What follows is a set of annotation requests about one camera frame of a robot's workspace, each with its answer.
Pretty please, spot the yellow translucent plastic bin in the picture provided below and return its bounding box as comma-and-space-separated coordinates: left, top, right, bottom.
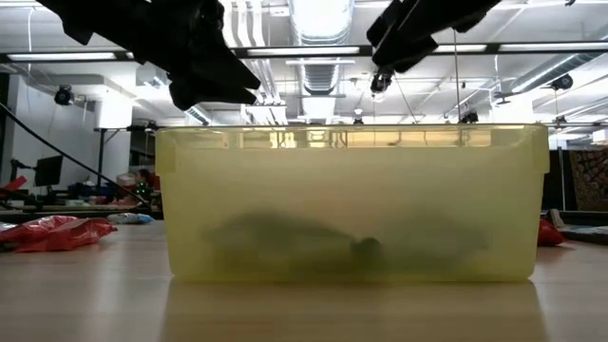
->
155, 123, 551, 285

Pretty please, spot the black aluminium table frame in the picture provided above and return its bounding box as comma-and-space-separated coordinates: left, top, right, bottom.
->
0, 42, 608, 224

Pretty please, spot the brown patterned wall hanging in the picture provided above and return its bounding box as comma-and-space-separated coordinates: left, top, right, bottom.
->
568, 149, 608, 213

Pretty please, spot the red KitKat candy bar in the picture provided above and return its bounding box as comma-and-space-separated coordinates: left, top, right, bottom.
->
13, 218, 119, 254
0, 215, 80, 243
538, 218, 567, 248

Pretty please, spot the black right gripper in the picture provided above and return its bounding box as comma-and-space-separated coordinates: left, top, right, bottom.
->
366, 0, 503, 75

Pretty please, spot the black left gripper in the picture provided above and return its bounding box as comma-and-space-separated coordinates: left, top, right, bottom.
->
35, 0, 261, 111

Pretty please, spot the black monitor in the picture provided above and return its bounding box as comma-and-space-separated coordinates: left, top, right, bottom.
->
33, 155, 65, 188

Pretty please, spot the dark brown candy bar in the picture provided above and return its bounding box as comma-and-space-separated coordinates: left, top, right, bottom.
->
558, 224, 608, 246

